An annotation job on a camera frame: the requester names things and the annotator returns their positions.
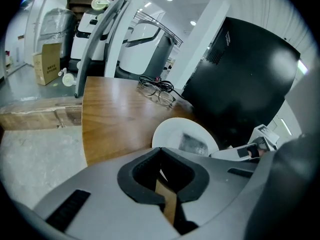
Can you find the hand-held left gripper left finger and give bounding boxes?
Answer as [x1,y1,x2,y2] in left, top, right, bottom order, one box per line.
[32,147,181,240]

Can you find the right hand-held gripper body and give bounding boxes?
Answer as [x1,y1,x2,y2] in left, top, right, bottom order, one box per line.
[248,123,280,152]

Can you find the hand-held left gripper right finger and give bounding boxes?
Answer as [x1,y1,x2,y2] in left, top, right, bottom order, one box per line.
[161,147,261,235]

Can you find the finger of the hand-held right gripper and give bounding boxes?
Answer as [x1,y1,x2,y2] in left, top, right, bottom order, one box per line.
[209,143,261,163]

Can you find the white round plate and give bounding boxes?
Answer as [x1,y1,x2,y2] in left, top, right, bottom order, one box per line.
[151,117,220,158]

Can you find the thin-framed eyeglasses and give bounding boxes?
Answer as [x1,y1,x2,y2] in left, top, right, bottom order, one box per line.
[136,82,176,108]

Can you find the wooden table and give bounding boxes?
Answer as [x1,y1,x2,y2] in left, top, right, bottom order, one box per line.
[81,76,201,225]

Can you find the cream caster wheel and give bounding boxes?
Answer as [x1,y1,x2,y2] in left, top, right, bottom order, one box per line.
[58,68,76,87]
[91,0,111,11]

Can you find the white and gray machine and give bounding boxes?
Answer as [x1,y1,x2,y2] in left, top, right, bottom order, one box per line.
[116,18,184,82]

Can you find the brown cardboard box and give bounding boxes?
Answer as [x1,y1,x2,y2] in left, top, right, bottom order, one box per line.
[31,42,62,86]

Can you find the white robot with black stripe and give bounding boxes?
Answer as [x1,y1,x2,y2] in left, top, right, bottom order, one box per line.
[70,11,111,70]

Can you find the plastic-wrapped gray machine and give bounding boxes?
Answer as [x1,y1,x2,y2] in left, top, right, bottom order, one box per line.
[37,7,77,60]

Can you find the black coiled cable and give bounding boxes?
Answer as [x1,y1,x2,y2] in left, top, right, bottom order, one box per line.
[138,75,187,100]

